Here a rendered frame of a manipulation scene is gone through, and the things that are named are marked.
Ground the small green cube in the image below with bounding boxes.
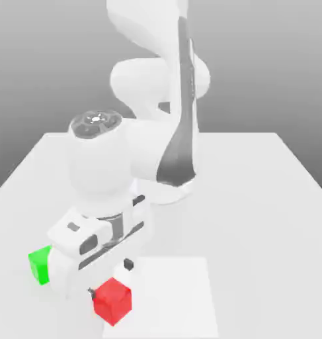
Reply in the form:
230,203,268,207
28,245,53,287

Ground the small red cube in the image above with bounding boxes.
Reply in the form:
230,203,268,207
93,277,133,327

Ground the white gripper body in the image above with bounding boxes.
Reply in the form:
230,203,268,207
48,202,153,300

